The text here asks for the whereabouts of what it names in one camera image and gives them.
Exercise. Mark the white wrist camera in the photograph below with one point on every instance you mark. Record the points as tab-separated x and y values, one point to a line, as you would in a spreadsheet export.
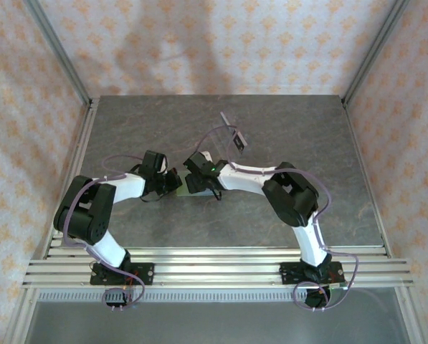
205	156
162	165

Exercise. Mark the aluminium table side rail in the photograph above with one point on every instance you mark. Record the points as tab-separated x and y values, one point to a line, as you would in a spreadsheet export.
369	200
79	143

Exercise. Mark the aluminium corner post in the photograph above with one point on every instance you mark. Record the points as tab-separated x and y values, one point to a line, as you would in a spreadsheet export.
375	46
56	46

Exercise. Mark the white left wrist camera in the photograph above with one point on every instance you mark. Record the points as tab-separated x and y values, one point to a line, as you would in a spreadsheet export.
162	165

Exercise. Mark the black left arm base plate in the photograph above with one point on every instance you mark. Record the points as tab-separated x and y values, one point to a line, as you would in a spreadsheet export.
145	274

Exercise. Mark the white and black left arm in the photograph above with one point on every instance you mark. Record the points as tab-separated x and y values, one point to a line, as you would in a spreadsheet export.
127	186

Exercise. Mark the grey metal lower panel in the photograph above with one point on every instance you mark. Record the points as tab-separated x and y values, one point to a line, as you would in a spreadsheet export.
217	322

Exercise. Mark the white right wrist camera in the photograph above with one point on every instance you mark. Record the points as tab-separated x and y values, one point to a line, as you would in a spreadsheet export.
205	156

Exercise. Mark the aluminium mounting rail frame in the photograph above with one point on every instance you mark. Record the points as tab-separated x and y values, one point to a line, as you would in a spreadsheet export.
217	267

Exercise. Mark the green leather card holder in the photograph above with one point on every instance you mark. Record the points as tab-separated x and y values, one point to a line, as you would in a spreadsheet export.
180	193

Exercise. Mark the small green circuit board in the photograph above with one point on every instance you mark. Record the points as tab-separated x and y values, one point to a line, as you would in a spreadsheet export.
337	290

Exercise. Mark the blue credit card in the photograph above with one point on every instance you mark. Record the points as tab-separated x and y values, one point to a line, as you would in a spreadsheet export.
239	142

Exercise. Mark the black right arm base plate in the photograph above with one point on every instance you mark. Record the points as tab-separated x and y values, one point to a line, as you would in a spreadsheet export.
289	274

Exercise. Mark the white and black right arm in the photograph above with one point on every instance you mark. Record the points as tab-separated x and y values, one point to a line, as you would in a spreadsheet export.
246	177

